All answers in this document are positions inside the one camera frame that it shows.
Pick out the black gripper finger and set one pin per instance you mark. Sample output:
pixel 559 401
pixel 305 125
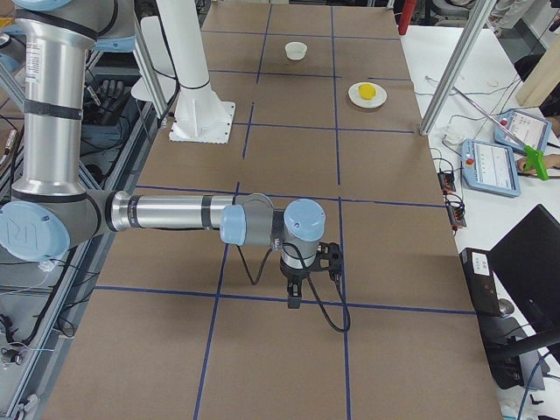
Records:
pixel 297 296
pixel 291 301

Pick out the yellow lemon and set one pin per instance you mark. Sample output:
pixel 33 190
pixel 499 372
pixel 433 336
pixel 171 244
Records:
pixel 367 91

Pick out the white round plate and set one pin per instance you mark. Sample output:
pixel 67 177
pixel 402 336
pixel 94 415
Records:
pixel 376 102

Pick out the small white bowl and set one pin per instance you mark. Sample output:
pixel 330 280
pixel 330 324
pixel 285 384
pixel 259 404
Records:
pixel 295 50

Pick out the person's hand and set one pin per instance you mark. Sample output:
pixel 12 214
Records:
pixel 549 161

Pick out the lower small circuit board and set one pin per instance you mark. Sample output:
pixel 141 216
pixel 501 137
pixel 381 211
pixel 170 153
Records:
pixel 456 217

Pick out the small circuit board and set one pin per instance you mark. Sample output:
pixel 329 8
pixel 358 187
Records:
pixel 456 217
pixel 447 182

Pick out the black box with label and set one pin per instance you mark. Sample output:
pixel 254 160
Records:
pixel 479 278

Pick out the upper small circuit board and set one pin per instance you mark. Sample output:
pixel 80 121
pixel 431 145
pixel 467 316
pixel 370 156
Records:
pixel 447 182

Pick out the white computer mouse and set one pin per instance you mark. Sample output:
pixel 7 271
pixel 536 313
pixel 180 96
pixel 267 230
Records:
pixel 452 138

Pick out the near blue teach pendant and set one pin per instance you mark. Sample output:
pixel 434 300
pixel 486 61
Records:
pixel 490 167

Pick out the blue teach pendant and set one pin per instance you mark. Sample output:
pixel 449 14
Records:
pixel 490 167
pixel 532 130

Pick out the black laptop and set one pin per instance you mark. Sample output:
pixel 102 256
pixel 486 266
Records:
pixel 526 261

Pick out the far blue teach pendant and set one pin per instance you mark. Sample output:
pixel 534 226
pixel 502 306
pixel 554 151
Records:
pixel 532 130

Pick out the red cylinder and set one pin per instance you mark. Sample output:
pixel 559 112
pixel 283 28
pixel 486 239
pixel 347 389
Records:
pixel 408 10

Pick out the wooden board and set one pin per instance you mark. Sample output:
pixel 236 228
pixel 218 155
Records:
pixel 541 80

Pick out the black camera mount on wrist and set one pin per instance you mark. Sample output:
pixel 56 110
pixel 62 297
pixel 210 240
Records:
pixel 329 258

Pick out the white pedestal column with base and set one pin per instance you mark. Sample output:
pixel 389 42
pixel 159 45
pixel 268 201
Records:
pixel 175 46

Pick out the green handled grabber stick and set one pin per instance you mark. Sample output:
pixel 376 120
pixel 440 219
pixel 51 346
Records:
pixel 534 158

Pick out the aluminium frame post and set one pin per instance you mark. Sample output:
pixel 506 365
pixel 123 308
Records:
pixel 478 17

